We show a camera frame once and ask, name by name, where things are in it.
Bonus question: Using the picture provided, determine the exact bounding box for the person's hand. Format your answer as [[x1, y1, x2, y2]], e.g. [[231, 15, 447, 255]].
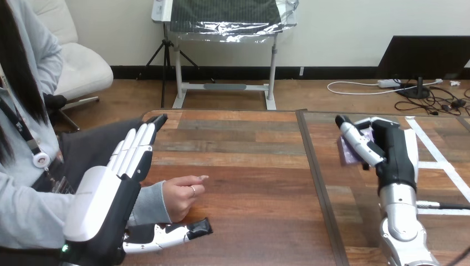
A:
[[162, 175, 210, 223]]

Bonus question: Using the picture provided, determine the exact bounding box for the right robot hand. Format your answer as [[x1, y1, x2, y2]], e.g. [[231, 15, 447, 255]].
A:
[[335, 114, 420, 192]]

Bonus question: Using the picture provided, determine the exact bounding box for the dark screen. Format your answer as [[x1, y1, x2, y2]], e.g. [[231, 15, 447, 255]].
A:
[[376, 35, 470, 100]]

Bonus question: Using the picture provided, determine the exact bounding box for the foil sheet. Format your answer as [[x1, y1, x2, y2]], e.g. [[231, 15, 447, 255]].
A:
[[169, 0, 299, 44]]

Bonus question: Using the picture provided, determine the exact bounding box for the white desk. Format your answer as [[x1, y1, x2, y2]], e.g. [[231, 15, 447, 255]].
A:
[[151, 0, 299, 111]]

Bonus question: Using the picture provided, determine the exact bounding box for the white cable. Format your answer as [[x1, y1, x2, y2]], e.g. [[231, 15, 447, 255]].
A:
[[326, 78, 444, 96]]

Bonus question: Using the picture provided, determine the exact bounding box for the person's forearm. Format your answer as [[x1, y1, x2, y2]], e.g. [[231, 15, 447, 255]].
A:
[[0, 171, 172, 250]]

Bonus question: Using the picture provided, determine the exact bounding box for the white cushioned chair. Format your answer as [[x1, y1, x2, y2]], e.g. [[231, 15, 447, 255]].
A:
[[27, 0, 114, 133]]

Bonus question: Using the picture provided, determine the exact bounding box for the person's body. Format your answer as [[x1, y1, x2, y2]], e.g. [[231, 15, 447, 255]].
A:
[[0, 0, 162, 195]]

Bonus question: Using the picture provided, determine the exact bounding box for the tangle of cables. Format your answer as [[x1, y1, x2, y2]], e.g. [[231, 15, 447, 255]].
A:
[[394, 78, 470, 117]]

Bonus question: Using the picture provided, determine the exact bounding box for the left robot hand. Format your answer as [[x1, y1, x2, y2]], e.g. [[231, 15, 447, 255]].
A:
[[60, 114, 214, 266]]

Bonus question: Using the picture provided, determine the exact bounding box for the black tripod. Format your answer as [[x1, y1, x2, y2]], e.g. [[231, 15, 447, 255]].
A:
[[137, 23, 216, 109]]

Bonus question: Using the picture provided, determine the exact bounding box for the black cable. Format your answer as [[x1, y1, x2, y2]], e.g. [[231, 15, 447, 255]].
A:
[[416, 201, 470, 211]]

